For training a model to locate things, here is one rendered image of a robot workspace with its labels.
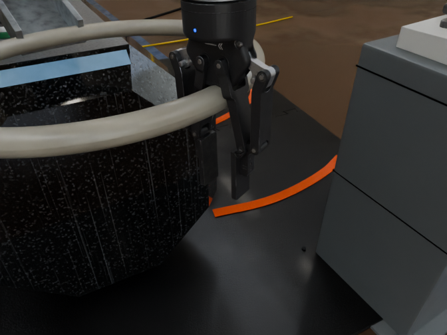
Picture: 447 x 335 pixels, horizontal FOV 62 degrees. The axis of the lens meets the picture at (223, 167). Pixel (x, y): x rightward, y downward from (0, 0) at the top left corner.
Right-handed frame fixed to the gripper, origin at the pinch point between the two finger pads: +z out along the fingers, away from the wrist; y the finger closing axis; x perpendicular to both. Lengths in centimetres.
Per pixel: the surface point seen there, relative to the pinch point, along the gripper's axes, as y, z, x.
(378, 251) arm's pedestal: -12, 57, -57
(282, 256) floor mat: 19, 78, -57
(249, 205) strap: 44, 76, -71
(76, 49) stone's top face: 57, -2, -17
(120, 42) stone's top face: 52, -2, -27
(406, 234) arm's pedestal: -18, 45, -55
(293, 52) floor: 120, 67, -247
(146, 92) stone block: 44, 8, -25
